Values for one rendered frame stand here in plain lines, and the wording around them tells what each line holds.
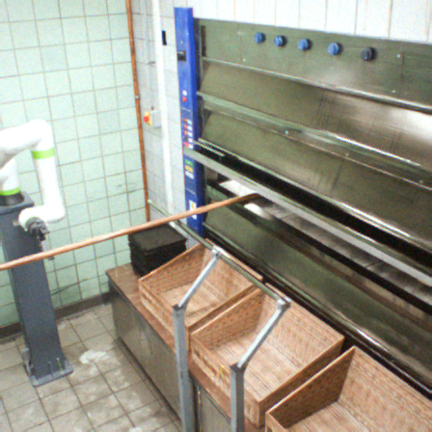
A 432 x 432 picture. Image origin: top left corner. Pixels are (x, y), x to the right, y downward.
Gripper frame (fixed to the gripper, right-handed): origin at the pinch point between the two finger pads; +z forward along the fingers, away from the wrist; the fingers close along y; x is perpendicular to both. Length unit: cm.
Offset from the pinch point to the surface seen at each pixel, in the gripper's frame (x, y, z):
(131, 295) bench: -48, 62, -30
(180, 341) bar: -41, 43, 46
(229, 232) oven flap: -99, 23, -1
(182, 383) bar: -41, 68, 46
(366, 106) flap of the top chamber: -103, -65, 89
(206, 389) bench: -45, 62, 61
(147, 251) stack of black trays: -61, 36, -31
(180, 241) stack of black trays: -83, 37, -31
